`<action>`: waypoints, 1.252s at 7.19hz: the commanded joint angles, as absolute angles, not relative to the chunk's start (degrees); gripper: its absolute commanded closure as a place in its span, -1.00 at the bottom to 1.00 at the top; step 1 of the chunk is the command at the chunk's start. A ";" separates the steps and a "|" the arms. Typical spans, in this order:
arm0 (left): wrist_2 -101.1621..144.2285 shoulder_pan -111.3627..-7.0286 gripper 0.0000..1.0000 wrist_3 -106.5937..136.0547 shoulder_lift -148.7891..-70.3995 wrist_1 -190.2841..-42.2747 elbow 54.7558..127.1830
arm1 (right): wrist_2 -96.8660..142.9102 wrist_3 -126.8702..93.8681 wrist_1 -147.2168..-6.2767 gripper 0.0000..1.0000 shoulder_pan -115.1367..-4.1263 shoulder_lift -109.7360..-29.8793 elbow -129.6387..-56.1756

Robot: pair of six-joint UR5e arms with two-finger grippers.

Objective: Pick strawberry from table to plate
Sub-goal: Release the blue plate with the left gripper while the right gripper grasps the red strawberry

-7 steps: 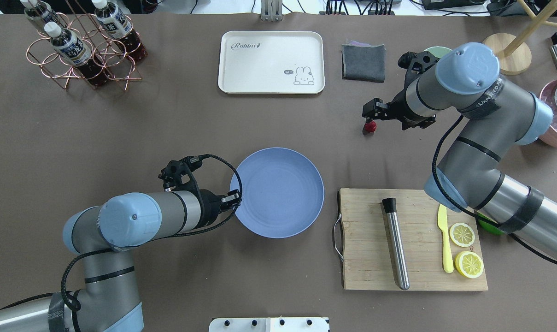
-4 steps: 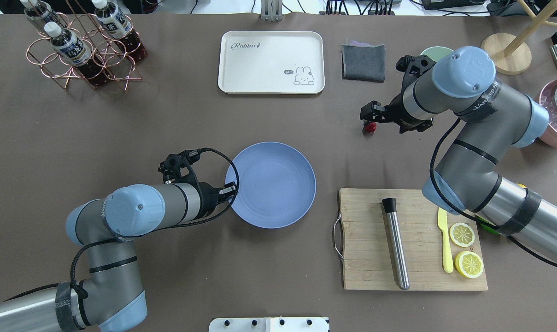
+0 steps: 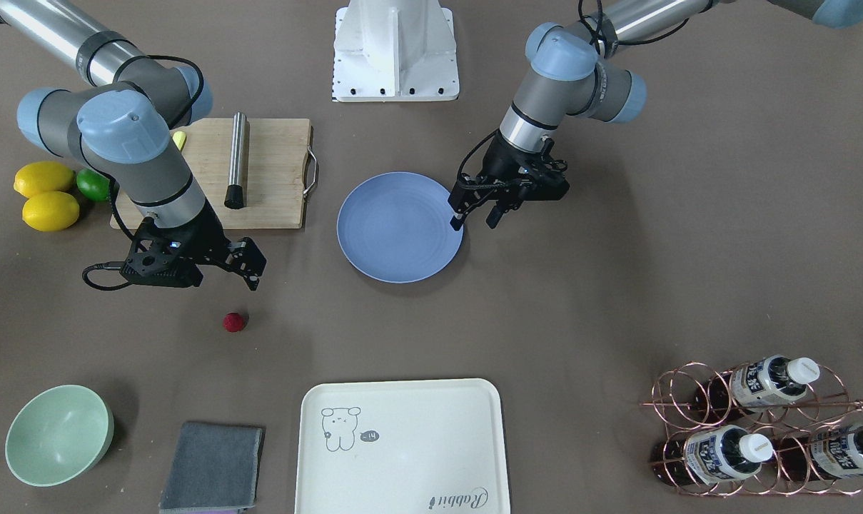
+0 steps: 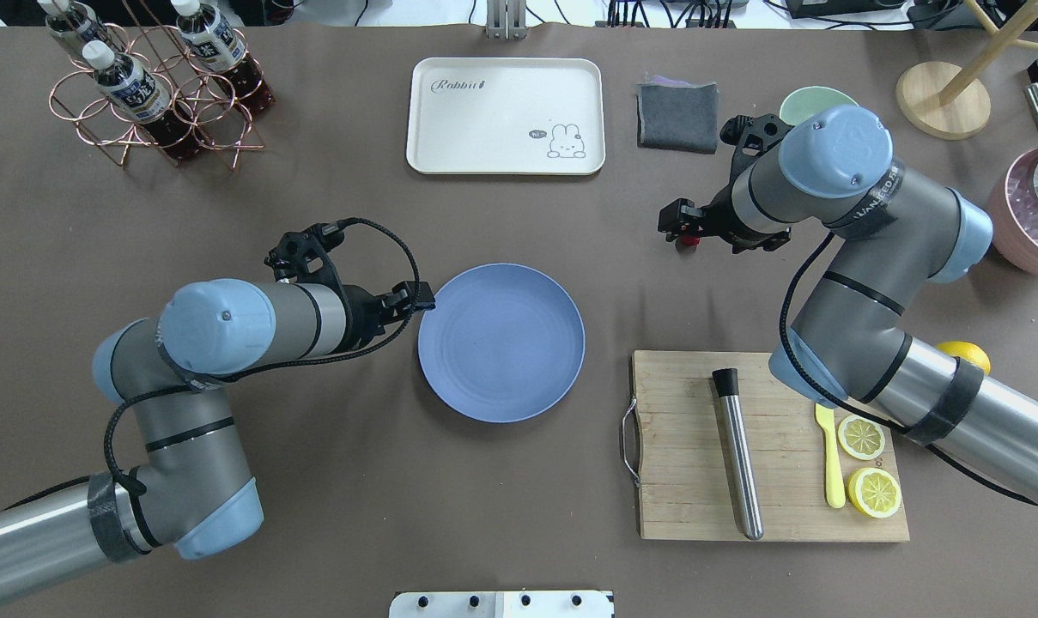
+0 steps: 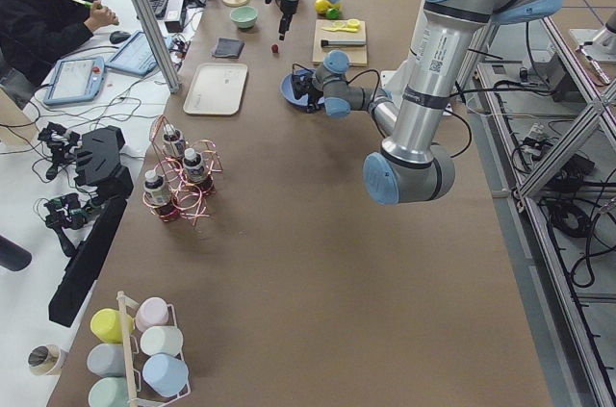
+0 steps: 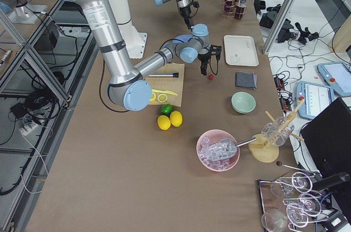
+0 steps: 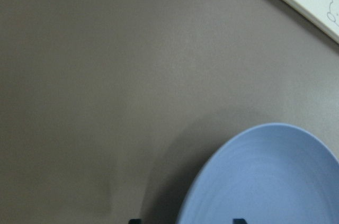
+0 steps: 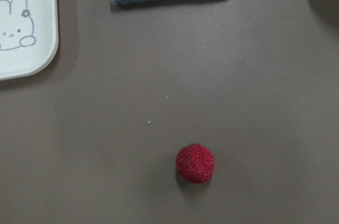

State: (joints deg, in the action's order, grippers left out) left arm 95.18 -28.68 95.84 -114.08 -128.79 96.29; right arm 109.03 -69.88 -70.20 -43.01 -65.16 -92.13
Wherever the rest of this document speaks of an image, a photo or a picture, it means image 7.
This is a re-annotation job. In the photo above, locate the blue plate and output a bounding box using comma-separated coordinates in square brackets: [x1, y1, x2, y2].
[176, 123, 338, 223]

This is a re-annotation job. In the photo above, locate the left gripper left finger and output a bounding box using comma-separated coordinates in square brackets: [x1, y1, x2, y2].
[128, 219, 142, 224]

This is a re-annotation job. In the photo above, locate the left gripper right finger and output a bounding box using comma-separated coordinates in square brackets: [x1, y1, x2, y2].
[233, 218, 247, 224]

